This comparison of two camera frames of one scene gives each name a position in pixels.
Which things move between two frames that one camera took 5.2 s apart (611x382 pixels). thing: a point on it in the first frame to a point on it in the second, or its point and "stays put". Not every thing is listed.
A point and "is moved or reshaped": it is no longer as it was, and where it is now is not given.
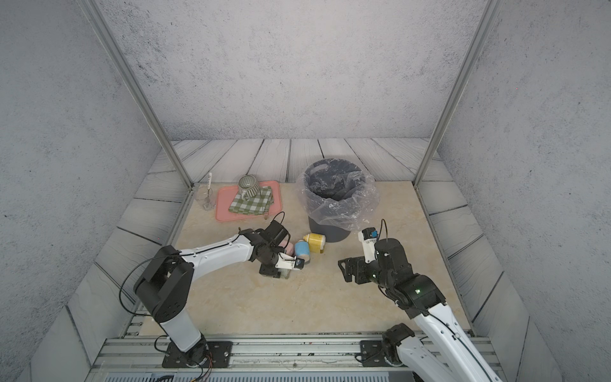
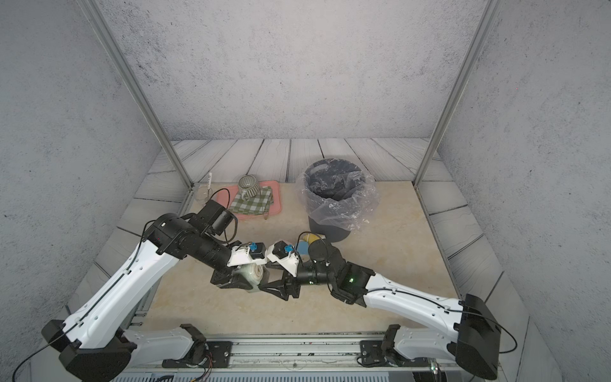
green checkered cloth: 257,205 stays put
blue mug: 301,248 stays put
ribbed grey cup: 248,186 stays put
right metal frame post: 490,15 stays put
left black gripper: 272,273 to 228,281
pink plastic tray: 225,195 stays put
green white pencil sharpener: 285,273 is moved or reshaped
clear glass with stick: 206,193 stays put
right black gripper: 360,264 to 290,282
